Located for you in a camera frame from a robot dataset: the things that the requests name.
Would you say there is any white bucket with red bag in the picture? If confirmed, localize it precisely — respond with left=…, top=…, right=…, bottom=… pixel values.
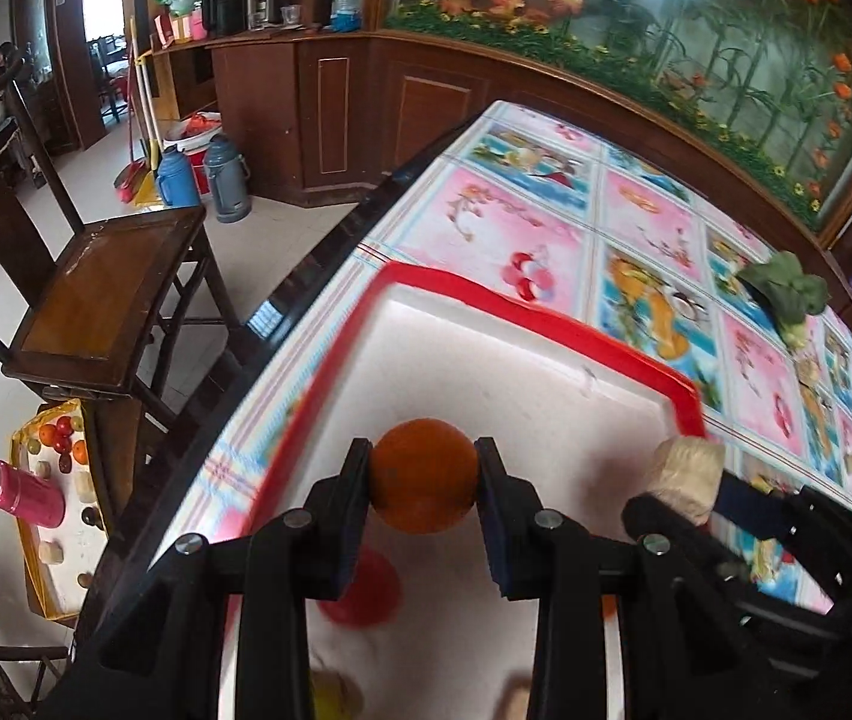
left=163, top=111, right=224, bottom=196

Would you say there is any fruit-printed plastic tablecloth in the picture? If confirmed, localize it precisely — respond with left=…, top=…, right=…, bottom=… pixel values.
left=137, top=100, right=852, bottom=616

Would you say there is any red-rimmed white foam tray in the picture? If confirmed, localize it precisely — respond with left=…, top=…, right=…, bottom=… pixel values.
left=148, top=261, right=708, bottom=720

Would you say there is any grey-blue thermos flask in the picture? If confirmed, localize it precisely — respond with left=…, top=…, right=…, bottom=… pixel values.
left=205, top=133, right=253, bottom=224

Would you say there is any yellow cardboard box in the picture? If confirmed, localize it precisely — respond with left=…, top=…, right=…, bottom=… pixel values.
left=10, top=399, right=116, bottom=623

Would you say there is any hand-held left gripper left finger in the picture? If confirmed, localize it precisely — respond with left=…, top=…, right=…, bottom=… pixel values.
left=43, top=436, right=374, bottom=720

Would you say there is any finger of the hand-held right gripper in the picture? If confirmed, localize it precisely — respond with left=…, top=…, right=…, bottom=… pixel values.
left=623, top=493, right=712, bottom=550
left=715, top=469, right=852, bottom=542

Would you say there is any broom with pale handle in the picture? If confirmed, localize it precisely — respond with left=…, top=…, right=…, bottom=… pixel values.
left=115, top=15, right=164, bottom=209

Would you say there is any pink striped box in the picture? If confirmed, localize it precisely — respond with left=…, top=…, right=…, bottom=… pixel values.
left=156, top=11, right=208, bottom=46

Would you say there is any red tomato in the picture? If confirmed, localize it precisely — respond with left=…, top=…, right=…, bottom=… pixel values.
left=319, top=546, right=404, bottom=629

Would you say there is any pink thermos cup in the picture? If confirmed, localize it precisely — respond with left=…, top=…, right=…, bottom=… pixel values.
left=0, top=459, right=67, bottom=527

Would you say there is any glass panel with artificial flowers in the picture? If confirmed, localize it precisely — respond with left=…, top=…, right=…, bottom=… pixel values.
left=381, top=0, right=852, bottom=233

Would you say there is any brown wooden chair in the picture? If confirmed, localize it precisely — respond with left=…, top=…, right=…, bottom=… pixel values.
left=0, top=56, right=243, bottom=428

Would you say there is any green leafy vegetable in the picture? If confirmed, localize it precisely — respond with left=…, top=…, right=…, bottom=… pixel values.
left=737, top=251, right=830, bottom=350

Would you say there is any assorted fruit and chunk pile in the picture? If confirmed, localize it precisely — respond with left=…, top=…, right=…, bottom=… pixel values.
left=25, top=416, right=108, bottom=590

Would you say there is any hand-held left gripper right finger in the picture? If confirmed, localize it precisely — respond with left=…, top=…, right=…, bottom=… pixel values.
left=475, top=435, right=787, bottom=720

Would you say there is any green plum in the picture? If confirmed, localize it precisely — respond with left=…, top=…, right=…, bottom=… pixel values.
left=310, top=669, right=365, bottom=720

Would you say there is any black kettle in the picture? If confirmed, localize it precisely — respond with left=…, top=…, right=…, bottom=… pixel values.
left=202, top=0, right=247, bottom=37

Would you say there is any blue thermos flask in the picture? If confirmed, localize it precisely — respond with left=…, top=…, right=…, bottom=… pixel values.
left=156, top=146, right=203, bottom=209

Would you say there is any large orange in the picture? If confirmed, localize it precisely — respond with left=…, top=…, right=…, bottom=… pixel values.
left=370, top=418, right=481, bottom=533

